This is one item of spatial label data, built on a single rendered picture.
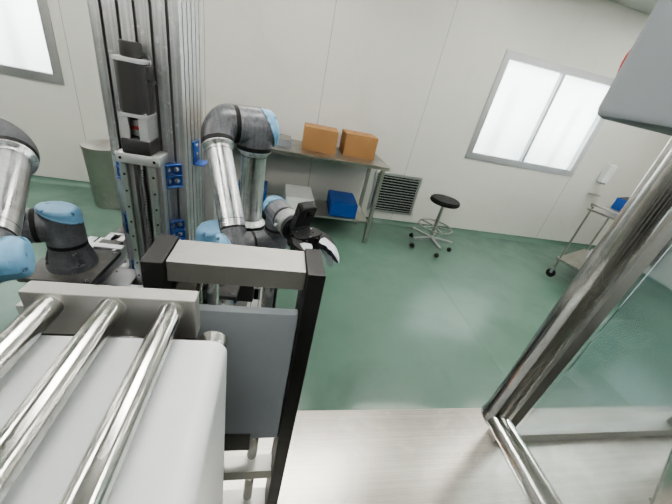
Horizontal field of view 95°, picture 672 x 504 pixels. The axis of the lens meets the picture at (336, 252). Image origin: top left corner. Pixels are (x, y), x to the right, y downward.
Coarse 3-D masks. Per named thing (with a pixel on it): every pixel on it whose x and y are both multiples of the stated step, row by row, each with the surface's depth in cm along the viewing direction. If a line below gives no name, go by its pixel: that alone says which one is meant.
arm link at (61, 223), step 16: (32, 208) 102; (48, 208) 102; (64, 208) 105; (32, 224) 99; (48, 224) 101; (64, 224) 103; (80, 224) 108; (48, 240) 104; (64, 240) 105; (80, 240) 110
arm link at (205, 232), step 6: (204, 222) 115; (210, 222) 115; (216, 222) 116; (198, 228) 112; (204, 228) 112; (210, 228) 112; (216, 228) 112; (198, 234) 110; (204, 234) 110; (210, 234) 109; (198, 240) 111; (204, 240) 110; (210, 240) 110
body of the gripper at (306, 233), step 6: (288, 222) 84; (282, 228) 84; (288, 228) 85; (300, 228) 81; (306, 228) 81; (312, 228) 81; (282, 234) 86; (288, 234) 86; (294, 234) 78; (300, 234) 78; (306, 234) 79; (312, 234) 79; (318, 234) 79; (288, 240) 87; (306, 240) 77; (312, 240) 78; (318, 240) 79; (318, 246) 80
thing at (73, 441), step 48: (48, 288) 19; (96, 288) 20; (144, 288) 21; (0, 336) 16; (48, 336) 19; (96, 336) 17; (192, 336) 22; (0, 384) 16; (48, 384) 14; (96, 384) 17; (144, 384) 16; (0, 432) 13; (48, 432) 14; (96, 432) 13; (144, 432) 15; (0, 480) 11; (48, 480) 13; (96, 480) 12
